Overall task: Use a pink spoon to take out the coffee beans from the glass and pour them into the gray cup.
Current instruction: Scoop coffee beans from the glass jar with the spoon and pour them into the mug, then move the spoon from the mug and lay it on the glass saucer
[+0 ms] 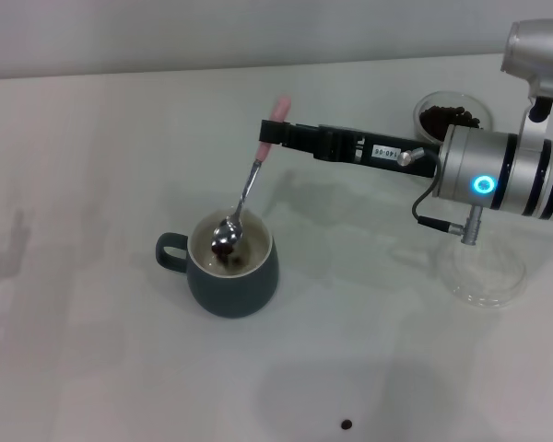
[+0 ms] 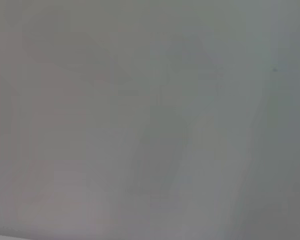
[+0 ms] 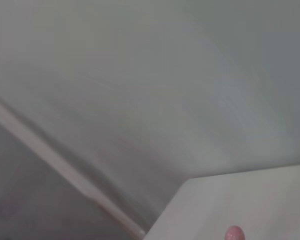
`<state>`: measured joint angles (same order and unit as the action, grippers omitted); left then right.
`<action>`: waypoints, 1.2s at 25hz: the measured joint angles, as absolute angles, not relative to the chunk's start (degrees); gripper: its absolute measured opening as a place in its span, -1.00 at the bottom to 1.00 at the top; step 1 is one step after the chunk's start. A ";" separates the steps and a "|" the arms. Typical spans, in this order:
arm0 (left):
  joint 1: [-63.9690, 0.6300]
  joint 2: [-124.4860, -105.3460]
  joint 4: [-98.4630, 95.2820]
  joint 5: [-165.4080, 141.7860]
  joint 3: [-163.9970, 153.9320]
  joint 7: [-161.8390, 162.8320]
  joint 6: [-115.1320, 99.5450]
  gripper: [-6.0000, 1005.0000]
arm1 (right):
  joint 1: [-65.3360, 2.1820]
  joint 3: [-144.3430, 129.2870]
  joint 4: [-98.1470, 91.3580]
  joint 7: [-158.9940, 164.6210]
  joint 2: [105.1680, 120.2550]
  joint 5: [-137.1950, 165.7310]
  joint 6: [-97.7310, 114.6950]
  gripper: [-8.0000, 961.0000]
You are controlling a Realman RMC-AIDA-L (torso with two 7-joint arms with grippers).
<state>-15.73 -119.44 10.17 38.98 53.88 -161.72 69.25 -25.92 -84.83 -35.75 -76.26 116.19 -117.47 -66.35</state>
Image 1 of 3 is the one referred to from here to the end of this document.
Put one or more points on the small cluster of coffee beans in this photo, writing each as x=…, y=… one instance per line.
x=230, y=260

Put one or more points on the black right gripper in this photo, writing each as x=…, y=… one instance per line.
x=350, y=145

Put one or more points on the heap of coffee beans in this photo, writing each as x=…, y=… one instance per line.
x=435, y=120

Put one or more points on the dark teal ceramic mug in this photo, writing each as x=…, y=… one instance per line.
x=232, y=292

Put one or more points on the small round glass dish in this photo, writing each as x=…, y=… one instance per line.
x=488, y=281

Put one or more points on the loose coffee bean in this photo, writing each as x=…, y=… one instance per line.
x=347, y=423

